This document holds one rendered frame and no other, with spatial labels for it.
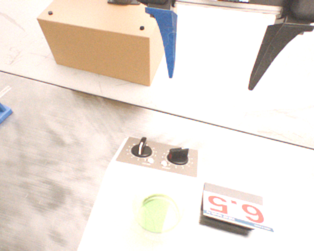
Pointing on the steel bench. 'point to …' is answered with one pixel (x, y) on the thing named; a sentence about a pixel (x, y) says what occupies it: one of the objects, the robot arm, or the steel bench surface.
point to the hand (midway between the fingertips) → (215, 53)
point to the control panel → (124, 156)
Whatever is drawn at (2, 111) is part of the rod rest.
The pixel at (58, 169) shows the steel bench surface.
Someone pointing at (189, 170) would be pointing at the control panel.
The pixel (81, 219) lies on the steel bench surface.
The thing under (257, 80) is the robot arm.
